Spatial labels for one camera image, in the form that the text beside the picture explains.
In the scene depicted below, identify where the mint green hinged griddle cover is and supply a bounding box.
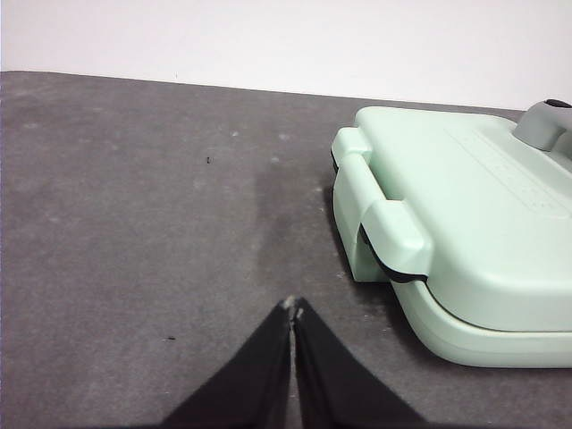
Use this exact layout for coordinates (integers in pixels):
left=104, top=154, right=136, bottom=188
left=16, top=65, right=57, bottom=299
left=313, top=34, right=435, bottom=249
left=331, top=105, right=572, bottom=332

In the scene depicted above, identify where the mint green breakfast machine base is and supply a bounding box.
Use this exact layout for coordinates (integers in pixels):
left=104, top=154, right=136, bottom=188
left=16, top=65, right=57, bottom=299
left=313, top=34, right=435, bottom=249
left=332, top=164, right=572, bottom=369

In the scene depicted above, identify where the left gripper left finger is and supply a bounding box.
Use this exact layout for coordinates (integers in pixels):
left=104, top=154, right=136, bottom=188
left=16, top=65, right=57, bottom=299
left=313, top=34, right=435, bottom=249
left=157, top=297, right=300, bottom=429

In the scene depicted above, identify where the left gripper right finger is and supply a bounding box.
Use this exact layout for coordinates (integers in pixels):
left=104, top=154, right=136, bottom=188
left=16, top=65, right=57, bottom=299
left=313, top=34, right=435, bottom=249
left=292, top=296, right=429, bottom=429

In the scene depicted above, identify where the chrome griddle cover handle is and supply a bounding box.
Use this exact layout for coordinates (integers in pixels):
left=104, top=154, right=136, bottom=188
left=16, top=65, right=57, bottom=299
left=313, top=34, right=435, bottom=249
left=513, top=98, right=572, bottom=152

